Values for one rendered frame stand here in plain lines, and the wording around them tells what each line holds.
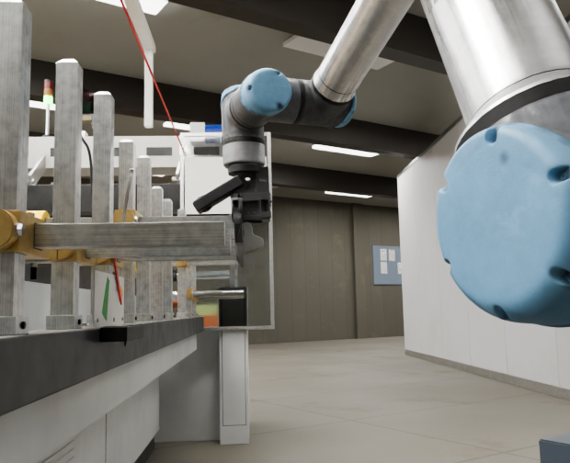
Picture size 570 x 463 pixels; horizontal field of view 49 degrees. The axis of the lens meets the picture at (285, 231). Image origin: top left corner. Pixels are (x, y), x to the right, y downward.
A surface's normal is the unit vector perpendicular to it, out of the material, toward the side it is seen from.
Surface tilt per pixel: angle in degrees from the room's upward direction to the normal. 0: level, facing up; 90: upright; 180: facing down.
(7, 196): 90
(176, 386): 90
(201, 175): 90
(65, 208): 90
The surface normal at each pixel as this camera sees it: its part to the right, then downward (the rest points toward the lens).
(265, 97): 0.28, -0.14
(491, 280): -0.91, 0.05
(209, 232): 0.06, -0.13
